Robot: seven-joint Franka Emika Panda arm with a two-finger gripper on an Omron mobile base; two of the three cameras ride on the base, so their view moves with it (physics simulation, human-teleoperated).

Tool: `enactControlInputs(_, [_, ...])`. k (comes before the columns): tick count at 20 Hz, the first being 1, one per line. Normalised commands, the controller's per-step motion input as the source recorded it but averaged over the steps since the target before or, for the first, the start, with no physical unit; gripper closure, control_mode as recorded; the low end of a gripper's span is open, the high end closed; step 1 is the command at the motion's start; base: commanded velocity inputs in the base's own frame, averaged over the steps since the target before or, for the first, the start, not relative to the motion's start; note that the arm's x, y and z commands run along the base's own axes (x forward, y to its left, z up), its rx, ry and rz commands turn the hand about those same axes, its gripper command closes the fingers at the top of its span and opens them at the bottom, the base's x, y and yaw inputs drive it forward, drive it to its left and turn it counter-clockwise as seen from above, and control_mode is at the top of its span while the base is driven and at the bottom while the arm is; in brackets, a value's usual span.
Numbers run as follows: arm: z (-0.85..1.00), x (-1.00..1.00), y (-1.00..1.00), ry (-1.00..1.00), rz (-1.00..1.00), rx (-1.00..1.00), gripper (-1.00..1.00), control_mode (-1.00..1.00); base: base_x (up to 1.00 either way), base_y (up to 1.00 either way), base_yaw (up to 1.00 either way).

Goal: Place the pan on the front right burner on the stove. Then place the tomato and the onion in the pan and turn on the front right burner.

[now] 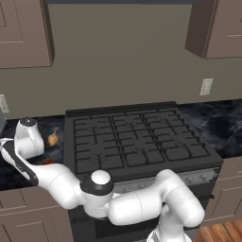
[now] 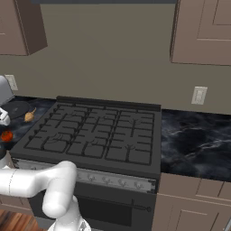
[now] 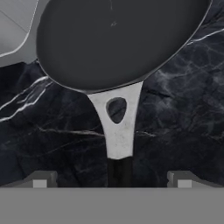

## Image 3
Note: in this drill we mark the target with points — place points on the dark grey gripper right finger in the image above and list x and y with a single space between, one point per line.
182 179

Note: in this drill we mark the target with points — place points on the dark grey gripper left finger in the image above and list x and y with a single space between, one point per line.
43 179

